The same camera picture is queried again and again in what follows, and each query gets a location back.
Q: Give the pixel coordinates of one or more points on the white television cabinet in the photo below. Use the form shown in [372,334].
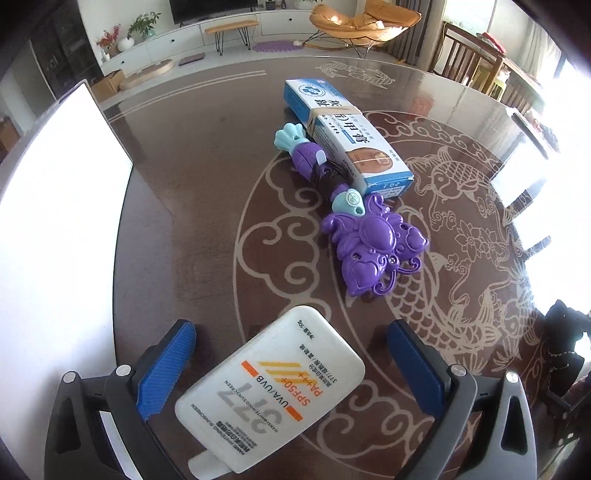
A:
[184,39]

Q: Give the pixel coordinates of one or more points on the brown patterned desktop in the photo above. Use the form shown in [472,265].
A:
[207,184]

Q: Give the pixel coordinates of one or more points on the round wooden floor board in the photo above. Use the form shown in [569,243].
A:
[147,73]

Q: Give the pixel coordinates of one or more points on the white sunscreen bottle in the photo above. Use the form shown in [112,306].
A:
[277,383]

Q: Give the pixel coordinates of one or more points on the purple plastic toy wand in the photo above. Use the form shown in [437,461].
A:
[369,240]

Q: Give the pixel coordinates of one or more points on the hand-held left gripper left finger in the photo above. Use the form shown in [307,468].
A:
[166,364]

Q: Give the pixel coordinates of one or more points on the orange lounge chair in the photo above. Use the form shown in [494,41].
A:
[351,21]

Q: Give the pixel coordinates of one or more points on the white round vase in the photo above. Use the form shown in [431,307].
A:
[125,44]

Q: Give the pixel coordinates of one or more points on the green potted plant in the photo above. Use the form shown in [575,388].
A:
[145,23]

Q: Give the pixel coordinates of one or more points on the wooden bench with metal legs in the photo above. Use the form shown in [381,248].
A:
[231,25]

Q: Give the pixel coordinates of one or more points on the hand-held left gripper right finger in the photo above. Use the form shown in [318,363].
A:
[418,364]

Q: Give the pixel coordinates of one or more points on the dark display cabinet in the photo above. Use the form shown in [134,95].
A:
[64,41]

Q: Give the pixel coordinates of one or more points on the purple floor mat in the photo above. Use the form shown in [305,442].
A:
[274,46]

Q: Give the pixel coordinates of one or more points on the cardboard box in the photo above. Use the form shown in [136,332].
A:
[107,84]

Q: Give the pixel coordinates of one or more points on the black flat television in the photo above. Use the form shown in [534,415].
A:
[207,9]

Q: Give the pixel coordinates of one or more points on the grey curtain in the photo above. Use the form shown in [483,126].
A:
[420,41]

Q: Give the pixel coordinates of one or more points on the brown wooden chair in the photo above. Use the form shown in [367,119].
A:
[466,46]

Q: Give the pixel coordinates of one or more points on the red flower plant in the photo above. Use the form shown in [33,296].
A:
[110,39]

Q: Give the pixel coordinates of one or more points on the blue and white medicine box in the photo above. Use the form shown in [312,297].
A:
[341,129]

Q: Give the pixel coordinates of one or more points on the dark floor mat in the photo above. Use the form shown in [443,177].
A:
[191,58]

